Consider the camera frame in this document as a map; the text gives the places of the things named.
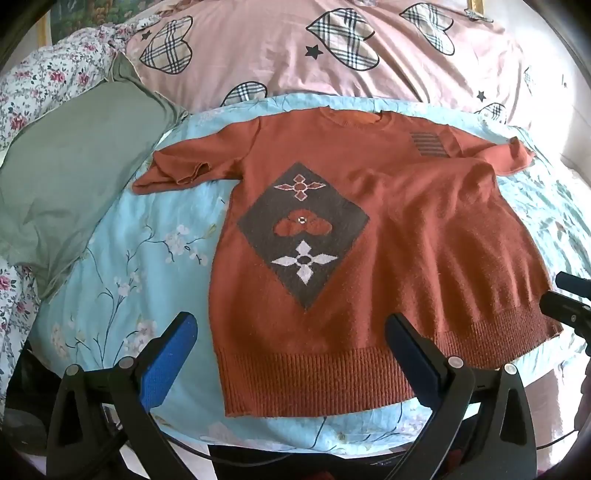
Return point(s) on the pink quilt with plaid hearts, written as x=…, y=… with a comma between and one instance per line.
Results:
x=286, y=46

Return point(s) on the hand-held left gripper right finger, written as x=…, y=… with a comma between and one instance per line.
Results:
x=411, y=360

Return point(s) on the rust orange knit sweater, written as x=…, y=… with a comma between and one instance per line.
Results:
x=415, y=230

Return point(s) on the light blue floral bed sheet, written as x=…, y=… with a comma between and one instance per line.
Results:
x=138, y=258

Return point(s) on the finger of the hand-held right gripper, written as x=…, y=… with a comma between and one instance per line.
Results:
x=575, y=282
x=565, y=307

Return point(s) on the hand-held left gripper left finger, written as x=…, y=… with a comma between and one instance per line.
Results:
x=168, y=364

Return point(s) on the green pillow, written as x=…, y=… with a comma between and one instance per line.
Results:
x=69, y=161

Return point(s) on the gold framed wall picture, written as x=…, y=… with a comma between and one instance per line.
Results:
x=83, y=11

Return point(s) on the white floral quilt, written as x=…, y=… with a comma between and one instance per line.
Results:
x=60, y=64

